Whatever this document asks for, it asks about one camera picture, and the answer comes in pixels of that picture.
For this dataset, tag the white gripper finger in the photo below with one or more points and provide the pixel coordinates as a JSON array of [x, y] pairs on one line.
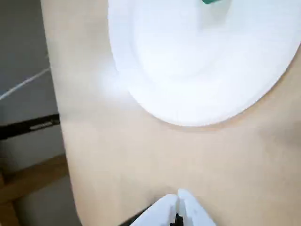
[[191, 209], [162, 212]]

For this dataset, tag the green rectangular block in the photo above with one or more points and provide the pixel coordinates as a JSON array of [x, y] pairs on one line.
[[211, 1]]

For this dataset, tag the white round dish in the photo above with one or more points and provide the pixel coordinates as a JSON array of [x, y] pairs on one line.
[[200, 63]]

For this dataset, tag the black boom pole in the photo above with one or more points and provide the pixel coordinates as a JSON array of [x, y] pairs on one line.
[[28, 124]]

